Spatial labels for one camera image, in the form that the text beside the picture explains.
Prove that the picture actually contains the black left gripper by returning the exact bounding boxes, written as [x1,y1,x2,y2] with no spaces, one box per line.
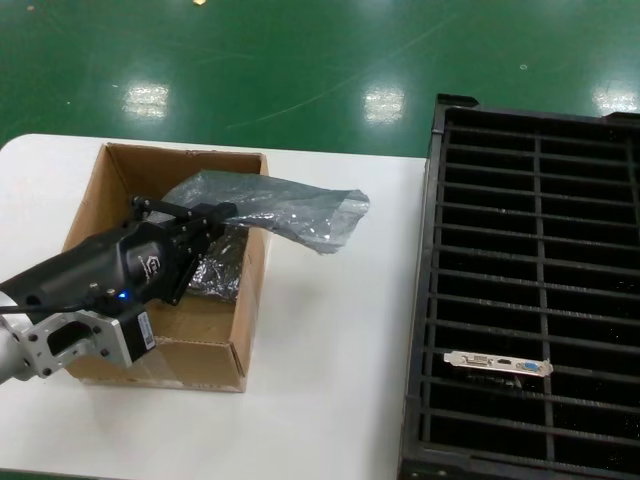
[0,194,240,316]

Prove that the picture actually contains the grey translucent antistatic bag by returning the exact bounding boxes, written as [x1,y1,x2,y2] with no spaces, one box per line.
[162,168,372,258]

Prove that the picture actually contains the graphics card with silver bracket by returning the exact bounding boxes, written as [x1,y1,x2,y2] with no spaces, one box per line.
[443,349,555,396]

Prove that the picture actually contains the graphics card in shiny bag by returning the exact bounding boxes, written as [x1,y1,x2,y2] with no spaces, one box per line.
[187,227,250,303]

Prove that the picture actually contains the open brown cardboard box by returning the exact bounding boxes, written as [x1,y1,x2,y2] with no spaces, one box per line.
[62,142,275,395]

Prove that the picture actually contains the black slotted container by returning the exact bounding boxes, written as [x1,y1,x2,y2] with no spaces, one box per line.
[398,93,640,480]

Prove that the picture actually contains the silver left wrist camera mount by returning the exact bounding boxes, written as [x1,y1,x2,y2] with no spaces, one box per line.
[27,305,159,382]

